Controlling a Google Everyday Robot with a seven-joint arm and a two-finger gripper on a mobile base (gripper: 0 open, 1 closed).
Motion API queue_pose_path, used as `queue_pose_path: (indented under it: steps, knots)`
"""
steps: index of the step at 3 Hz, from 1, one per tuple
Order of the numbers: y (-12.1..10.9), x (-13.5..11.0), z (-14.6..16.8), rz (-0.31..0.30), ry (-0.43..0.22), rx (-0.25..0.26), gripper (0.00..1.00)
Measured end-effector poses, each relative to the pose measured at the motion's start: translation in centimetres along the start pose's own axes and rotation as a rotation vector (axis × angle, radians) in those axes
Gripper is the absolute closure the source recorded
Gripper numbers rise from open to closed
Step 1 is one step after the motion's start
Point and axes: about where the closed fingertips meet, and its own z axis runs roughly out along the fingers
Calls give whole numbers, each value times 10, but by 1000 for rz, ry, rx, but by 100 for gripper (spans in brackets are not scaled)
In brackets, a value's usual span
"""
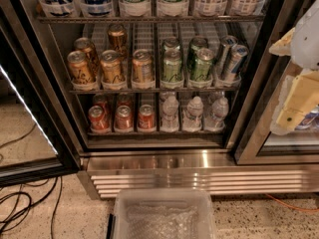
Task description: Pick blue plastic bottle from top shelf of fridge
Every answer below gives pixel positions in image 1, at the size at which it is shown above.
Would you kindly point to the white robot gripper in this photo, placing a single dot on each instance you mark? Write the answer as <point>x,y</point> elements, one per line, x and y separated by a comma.
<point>306,44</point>

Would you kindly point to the water bottle right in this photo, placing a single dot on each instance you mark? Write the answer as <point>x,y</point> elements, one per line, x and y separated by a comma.
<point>214,119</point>

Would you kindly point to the water bottle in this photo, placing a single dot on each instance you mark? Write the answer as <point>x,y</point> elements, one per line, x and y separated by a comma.
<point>214,119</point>
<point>169,115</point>
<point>192,115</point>

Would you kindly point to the water bottle middle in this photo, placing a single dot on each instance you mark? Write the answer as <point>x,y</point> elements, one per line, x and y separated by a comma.
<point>192,115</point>

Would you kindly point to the water bottle left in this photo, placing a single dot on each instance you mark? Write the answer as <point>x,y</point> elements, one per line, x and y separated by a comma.
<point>169,115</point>

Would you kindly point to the green label bottle right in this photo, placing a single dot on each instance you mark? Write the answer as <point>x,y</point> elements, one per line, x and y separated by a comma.
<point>172,8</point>

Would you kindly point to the green label bottle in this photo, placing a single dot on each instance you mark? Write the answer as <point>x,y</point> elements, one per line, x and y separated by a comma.
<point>172,8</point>
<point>135,8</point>

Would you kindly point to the green label bottle left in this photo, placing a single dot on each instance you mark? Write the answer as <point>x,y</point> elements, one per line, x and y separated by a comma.
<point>135,8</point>

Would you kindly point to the open glass fridge door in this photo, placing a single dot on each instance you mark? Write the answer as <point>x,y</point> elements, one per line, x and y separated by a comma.
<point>32,145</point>

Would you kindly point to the silver blue can front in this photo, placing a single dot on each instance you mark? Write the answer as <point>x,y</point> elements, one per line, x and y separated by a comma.
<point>232,65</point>

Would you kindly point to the silver blue can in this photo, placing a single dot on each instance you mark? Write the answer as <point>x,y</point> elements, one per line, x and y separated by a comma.
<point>232,65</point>
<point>225,45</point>

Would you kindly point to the silver blue can back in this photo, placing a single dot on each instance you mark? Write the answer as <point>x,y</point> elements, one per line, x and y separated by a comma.
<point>225,45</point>

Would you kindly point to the green can front right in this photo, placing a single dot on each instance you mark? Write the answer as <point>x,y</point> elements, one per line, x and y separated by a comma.
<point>200,71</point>

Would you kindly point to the green can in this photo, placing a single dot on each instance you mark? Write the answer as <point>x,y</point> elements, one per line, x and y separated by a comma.
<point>200,71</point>
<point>171,73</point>
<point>170,43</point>
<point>194,45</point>

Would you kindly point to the green can back right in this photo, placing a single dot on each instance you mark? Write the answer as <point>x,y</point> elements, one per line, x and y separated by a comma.
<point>194,45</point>

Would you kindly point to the green can front left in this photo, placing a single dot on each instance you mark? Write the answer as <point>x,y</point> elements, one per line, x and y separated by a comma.
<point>171,73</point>

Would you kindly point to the green can back left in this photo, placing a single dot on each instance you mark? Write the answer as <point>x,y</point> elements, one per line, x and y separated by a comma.
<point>170,43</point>

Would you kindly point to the gold can front right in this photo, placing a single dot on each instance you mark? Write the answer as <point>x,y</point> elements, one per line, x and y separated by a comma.
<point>143,73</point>

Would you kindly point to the gold can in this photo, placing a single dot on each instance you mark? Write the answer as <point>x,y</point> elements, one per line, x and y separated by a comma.
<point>113,73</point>
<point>87,46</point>
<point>143,73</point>
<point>81,73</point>
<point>118,38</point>

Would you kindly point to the red can front right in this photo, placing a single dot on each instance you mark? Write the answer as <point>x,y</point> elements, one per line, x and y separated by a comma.
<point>146,118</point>

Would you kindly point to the red can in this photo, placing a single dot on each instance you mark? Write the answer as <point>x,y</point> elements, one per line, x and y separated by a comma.
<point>99,120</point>
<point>102,101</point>
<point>146,118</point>
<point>124,119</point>
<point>125,100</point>

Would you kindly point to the red can back middle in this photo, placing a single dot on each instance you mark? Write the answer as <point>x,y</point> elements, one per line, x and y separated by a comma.
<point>125,100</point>

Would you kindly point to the red can front middle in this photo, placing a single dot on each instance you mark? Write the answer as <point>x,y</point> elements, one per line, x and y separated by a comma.
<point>124,119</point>

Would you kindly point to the gold can back middle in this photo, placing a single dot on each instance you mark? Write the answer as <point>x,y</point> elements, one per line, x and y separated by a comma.
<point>118,38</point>

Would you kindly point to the gold can front middle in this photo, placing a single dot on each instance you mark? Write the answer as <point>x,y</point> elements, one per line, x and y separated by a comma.
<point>113,73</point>

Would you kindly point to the red can back left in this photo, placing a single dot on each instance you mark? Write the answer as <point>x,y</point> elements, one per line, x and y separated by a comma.
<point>102,101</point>

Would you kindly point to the red can front left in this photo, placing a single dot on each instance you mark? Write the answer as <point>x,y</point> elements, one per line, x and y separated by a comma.
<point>99,120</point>

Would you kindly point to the clear plastic bin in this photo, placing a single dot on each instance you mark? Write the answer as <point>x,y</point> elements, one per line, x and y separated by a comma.
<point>163,213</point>

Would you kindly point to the gold can back left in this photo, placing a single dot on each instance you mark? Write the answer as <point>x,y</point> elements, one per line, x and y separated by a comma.
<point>87,46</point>

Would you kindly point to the gold can front left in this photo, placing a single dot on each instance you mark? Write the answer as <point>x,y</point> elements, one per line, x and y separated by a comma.
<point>81,73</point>

